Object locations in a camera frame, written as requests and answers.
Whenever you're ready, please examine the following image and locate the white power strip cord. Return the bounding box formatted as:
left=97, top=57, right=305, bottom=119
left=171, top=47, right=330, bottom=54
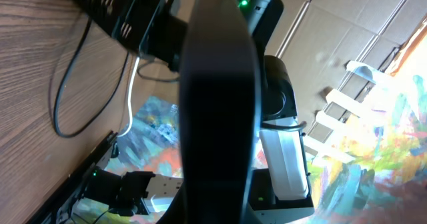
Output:
left=116, top=55, right=141, bottom=138

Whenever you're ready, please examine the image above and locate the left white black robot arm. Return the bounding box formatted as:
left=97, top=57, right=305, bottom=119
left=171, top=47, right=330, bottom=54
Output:
left=83, top=167, right=183, bottom=217

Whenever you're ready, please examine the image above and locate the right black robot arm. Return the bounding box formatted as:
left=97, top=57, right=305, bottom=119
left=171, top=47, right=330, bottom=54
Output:
left=73, top=0, right=314, bottom=224

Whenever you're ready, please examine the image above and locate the blue Samsung Galaxy smartphone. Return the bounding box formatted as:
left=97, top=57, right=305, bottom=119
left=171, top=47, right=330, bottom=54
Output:
left=179, top=0, right=261, bottom=223

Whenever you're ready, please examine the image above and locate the colourful painted floor cloth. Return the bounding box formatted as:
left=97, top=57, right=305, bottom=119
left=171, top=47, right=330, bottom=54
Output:
left=71, top=27, right=427, bottom=224

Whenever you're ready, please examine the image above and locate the cardboard back board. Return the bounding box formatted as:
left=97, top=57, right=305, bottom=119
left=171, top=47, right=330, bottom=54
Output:
left=266, top=0, right=426, bottom=141

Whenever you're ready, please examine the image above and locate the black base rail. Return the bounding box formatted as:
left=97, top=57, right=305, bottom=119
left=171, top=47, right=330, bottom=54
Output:
left=27, top=131, right=118, bottom=224

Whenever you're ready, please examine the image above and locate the black charger cable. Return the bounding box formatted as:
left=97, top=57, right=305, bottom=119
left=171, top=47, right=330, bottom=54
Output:
left=52, top=17, right=131, bottom=139

